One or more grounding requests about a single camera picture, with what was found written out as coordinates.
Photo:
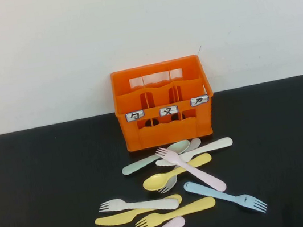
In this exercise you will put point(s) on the blue plastic fork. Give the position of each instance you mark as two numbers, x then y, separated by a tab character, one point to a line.
210	193

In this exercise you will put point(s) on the yellow plastic fork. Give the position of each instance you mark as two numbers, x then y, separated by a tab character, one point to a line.
184	211

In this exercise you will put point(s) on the orange plastic cutlery holder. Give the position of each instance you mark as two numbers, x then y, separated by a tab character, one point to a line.
169	133

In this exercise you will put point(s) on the white fork character label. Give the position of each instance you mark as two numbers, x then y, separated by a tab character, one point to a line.
168	110

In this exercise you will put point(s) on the white spoon character label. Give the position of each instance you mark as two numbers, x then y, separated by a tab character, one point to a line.
134	116

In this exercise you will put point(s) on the white knife character label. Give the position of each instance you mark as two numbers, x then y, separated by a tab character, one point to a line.
199	100

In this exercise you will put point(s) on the green plastic spoon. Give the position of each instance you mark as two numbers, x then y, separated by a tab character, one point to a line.
136	166

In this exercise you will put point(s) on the yellow plastic spoon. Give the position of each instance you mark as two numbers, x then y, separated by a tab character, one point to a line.
155	182

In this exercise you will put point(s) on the white plastic knife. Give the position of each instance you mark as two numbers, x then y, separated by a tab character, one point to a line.
217	144

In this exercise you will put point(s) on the grey plastic fork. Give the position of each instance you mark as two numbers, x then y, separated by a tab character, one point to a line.
170	184

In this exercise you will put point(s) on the pink plastic fork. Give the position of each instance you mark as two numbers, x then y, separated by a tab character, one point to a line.
205	178

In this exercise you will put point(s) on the white plastic fork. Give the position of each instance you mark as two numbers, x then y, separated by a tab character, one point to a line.
154	204

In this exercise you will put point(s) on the yellow plastic knife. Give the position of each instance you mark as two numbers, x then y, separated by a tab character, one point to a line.
113	219

